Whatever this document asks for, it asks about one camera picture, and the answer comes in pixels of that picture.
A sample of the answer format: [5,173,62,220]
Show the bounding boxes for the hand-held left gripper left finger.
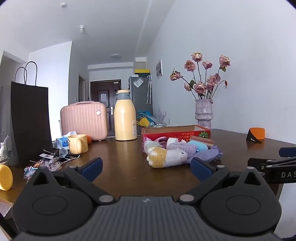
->
[26,157,116,205]

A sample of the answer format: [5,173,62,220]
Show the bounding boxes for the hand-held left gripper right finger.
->
[178,157,266,205]

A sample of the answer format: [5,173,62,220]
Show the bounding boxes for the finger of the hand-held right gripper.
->
[247,157,296,172]
[279,147,296,158]

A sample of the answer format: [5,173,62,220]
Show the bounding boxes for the purple knit cloth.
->
[166,142,224,164]

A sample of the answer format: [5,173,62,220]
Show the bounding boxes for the blue plush toy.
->
[187,140,208,153]

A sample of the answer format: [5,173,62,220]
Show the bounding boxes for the pink brown layered sponge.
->
[190,136,214,148]

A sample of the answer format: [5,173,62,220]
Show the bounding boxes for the yellow white alpaca plush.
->
[146,147,188,168]

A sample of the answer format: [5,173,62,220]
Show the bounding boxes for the red cardboard box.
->
[141,125,211,142]

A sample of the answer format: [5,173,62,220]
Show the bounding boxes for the yellow mug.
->
[68,134,89,154]

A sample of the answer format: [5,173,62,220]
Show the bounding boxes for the orange black wedge holder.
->
[246,127,265,144]

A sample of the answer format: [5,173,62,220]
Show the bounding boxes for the scattered foil packets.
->
[39,148,81,163]

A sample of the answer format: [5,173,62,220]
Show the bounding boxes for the open blue tissue pack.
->
[55,131,78,149]

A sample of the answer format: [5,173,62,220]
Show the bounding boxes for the pink suitcase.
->
[60,101,109,142]

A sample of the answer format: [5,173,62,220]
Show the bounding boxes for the pile of candy wrappers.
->
[23,159,63,179]

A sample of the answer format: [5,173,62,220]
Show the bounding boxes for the lilac ceramic vase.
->
[195,99,213,131]

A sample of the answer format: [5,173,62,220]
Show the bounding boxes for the yellow thermos jug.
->
[114,89,138,141]

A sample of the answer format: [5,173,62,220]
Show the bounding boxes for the pale dried twigs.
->
[154,105,167,123]

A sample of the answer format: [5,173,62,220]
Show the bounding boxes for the dark brown door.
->
[90,80,122,137]

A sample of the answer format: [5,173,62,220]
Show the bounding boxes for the black paper bag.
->
[10,61,53,168]

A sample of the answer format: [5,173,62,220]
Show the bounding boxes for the dried pink roses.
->
[170,52,231,100]

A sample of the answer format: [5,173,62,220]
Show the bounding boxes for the grey refrigerator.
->
[129,75,153,127]

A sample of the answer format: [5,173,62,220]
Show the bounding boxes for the yellow round lid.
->
[0,163,14,191]

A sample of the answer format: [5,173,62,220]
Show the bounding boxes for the clear glass cup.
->
[0,142,10,166]

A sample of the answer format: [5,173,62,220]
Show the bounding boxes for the white umbrella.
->
[147,75,152,104]

